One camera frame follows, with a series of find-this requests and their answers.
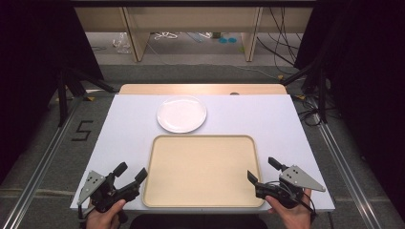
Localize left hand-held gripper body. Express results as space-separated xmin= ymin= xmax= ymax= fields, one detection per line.
xmin=76 ymin=170 xmax=141 ymax=214

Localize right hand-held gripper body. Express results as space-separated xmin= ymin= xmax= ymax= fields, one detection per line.
xmin=254 ymin=164 xmax=327 ymax=210

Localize person's left hand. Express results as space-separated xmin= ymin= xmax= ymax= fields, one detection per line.
xmin=85 ymin=198 xmax=127 ymax=229

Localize person's right hand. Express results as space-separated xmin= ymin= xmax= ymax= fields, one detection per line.
xmin=265 ymin=187 xmax=315 ymax=229

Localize white table board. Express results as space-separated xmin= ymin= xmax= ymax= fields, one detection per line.
xmin=69 ymin=94 xmax=336 ymax=215

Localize beige plastic tray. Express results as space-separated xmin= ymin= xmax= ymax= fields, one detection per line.
xmin=141 ymin=134 xmax=266 ymax=210

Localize person's dark lap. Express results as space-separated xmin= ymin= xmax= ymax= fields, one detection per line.
xmin=129 ymin=213 xmax=269 ymax=229

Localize white round plate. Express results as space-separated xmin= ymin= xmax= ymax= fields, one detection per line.
xmin=156 ymin=94 xmax=208 ymax=135

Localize black metal stand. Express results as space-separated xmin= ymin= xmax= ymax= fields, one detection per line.
xmin=281 ymin=61 xmax=330 ymax=124
xmin=56 ymin=67 xmax=117 ymax=129

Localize wooden table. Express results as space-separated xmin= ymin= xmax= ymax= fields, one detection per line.
xmin=117 ymin=83 xmax=288 ymax=96

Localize black curtain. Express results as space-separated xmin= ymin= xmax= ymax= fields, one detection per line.
xmin=293 ymin=0 xmax=405 ymax=220
xmin=0 ymin=0 xmax=105 ymax=185

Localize clear plastic bag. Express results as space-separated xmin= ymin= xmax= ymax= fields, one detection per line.
xmin=112 ymin=31 xmax=133 ymax=55

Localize blue round discs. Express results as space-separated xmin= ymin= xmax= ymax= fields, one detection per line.
xmin=218 ymin=36 xmax=239 ymax=45

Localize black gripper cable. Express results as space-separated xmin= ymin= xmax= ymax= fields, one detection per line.
xmin=266 ymin=180 xmax=317 ymax=223
xmin=76 ymin=203 xmax=97 ymax=227

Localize aluminium floor rail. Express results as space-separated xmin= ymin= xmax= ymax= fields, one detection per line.
xmin=312 ymin=113 xmax=381 ymax=229
xmin=2 ymin=94 xmax=84 ymax=229

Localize black floor cables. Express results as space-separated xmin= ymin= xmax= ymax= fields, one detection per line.
xmin=294 ymin=94 xmax=323 ymax=127

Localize hanging black cables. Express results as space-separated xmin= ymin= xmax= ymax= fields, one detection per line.
xmin=256 ymin=6 xmax=304 ymax=74

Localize light wooden desk frame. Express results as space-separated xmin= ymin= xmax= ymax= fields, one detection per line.
xmin=74 ymin=5 xmax=315 ymax=64

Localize coiled white cable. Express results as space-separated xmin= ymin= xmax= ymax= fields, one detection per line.
xmin=153 ymin=31 xmax=180 ymax=41

